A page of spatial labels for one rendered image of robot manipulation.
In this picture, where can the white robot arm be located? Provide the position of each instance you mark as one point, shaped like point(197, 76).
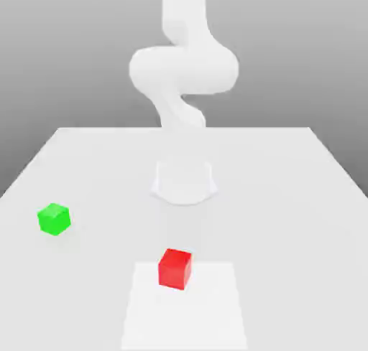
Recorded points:
point(184, 69)

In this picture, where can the small red cube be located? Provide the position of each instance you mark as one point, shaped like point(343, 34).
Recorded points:
point(174, 270)

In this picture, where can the small green cube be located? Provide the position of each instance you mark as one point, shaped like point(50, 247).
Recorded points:
point(54, 220)

